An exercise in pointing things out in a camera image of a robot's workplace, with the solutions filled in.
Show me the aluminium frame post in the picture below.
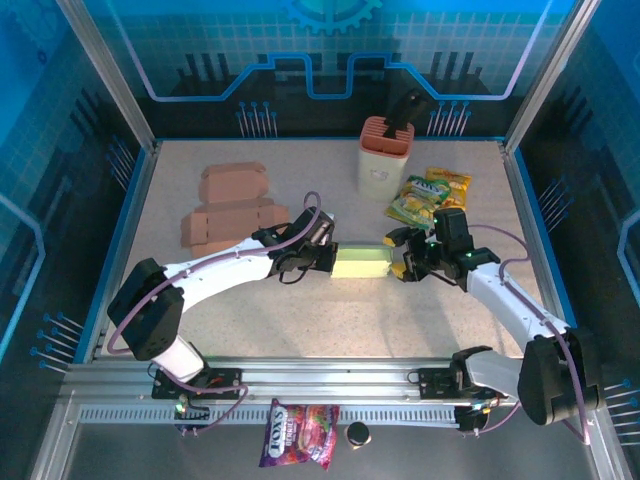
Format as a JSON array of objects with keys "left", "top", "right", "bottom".
[
  {"left": 55, "top": 0, "right": 160, "bottom": 154},
  {"left": 502, "top": 0, "right": 599, "bottom": 156}
]

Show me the black knife handle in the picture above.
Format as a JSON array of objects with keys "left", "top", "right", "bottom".
[{"left": 383, "top": 88, "right": 429, "bottom": 141}]

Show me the pink paper box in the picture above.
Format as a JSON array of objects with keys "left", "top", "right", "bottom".
[{"left": 179, "top": 161, "right": 291, "bottom": 260}]

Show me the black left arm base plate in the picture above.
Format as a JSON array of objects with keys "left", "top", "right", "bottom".
[{"left": 152, "top": 367, "right": 244, "bottom": 401}]

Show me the cream knife block pink top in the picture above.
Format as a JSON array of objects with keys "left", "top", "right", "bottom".
[{"left": 356, "top": 115, "right": 416, "bottom": 202}]

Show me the purple berries candy bag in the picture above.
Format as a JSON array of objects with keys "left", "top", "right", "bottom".
[{"left": 258, "top": 398, "right": 341, "bottom": 471}]

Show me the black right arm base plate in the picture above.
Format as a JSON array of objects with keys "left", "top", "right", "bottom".
[{"left": 417, "top": 367, "right": 509, "bottom": 401}]

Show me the aluminium front rail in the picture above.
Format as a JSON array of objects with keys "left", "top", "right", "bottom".
[{"left": 58, "top": 355, "right": 604, "bottom": 407}]

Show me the green candy bag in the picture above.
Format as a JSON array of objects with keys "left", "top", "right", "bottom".
[{"left": 383, "top": 174, "right": 454, "bottom": 231}]

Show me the slotted cable duct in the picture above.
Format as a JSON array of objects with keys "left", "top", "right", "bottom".
[{"left": 78, "top": 403, "right": 464, "bottom": 427}]

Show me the green paper box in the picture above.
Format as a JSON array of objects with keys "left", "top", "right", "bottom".
[{"left": 331, "top": 242, "right": 394, "bottom": 280}]

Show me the yellow snack bag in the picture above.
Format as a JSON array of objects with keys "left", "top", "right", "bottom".
[{"left": 424, "top": 167, "right": 474, "bottom": 211}]

